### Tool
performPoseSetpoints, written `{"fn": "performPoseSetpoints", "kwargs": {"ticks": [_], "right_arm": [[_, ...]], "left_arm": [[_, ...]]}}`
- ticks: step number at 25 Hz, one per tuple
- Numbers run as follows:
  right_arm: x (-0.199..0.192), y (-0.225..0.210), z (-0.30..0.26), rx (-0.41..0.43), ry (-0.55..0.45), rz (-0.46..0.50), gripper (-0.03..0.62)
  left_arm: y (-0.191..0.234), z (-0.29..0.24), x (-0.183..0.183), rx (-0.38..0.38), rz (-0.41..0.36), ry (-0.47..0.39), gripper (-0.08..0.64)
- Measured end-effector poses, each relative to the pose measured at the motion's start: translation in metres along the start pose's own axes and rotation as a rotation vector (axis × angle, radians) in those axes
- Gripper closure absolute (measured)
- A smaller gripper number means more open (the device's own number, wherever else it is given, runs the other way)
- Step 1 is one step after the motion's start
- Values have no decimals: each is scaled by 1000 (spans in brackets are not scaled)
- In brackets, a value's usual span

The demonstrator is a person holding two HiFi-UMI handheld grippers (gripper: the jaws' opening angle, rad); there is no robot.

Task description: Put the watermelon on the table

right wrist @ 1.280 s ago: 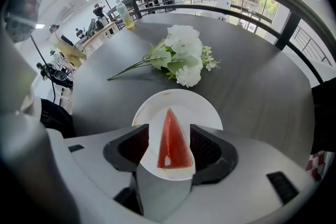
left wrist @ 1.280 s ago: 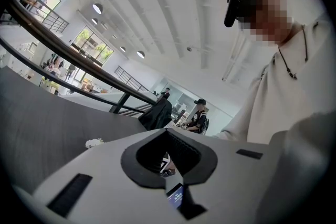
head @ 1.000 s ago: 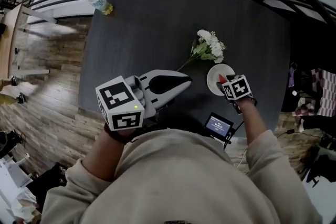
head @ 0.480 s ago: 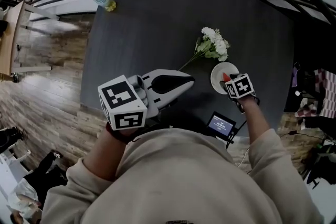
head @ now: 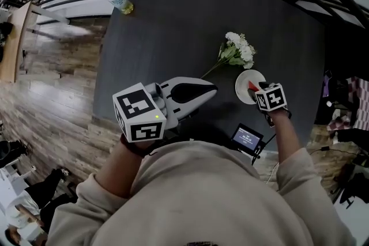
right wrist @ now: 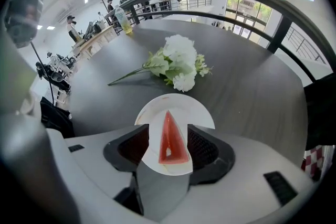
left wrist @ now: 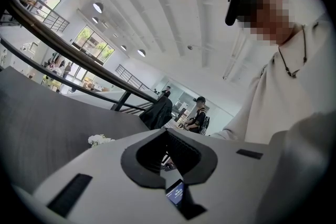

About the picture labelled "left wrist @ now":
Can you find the large window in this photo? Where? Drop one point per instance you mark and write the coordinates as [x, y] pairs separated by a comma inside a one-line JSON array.
[[93, 43]]

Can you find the ceiling security camera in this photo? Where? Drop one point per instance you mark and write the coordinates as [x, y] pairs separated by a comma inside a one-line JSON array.
[[189, 47]]

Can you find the phone with lit screen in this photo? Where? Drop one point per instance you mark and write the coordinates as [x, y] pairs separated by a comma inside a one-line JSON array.
[[175, 193]]

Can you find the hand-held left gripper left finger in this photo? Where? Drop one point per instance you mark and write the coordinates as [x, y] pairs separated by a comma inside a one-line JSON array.
[[105, 191]]

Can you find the black jacket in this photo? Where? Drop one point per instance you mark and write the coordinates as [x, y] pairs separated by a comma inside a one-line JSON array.
[[157, 114]]

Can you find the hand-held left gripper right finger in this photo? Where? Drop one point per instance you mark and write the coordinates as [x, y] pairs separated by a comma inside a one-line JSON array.
[[236, 183]]

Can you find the black balcony railing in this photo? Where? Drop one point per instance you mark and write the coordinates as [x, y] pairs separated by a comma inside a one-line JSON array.
[[131, 78], [55, 19]]

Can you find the round pendant lamp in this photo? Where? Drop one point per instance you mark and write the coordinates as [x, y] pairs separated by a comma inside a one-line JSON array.
[[95, 20], [141, 52], [123, 47], [98, 7]]

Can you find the person's head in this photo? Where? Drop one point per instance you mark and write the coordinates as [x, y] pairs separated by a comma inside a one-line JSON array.
[[267, 15]]

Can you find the person's right forearm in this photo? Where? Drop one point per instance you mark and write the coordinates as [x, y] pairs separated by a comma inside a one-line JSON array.
[[231, 131]]

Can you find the person's white shirt torso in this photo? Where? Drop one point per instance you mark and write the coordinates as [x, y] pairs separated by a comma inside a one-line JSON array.
[[283, 97]]

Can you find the black head-worn camera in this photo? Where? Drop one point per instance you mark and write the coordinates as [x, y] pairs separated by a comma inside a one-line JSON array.
[[242, 0]]

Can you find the white flower bunch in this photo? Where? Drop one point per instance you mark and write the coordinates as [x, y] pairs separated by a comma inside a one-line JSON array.
[[99, 139]]

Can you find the black metal railing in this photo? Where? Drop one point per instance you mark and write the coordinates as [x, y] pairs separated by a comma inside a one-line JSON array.
[[68, 52]]

